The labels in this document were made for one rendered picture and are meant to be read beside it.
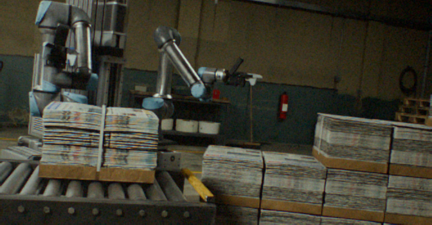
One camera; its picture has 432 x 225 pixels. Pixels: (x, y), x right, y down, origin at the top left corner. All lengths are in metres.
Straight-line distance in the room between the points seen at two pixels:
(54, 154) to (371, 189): 1.43
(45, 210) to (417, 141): 1.65
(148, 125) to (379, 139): 1.15
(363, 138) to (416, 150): 0.25
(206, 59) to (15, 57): 3.44
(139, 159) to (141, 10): 7.27
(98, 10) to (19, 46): 6.31
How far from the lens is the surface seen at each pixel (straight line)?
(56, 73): 1.97
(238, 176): 2.17
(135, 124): 1.55
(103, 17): 2.53
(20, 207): 1.35
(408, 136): 2.28
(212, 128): 8.29
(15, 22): 8.79
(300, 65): 9.53
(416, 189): 2.34
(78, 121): 1.55
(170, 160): 2.46
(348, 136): 2.21
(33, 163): 1.84
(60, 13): 2.22
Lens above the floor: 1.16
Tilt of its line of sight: 3 degrees down
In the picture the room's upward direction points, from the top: 6 degrees clockwise
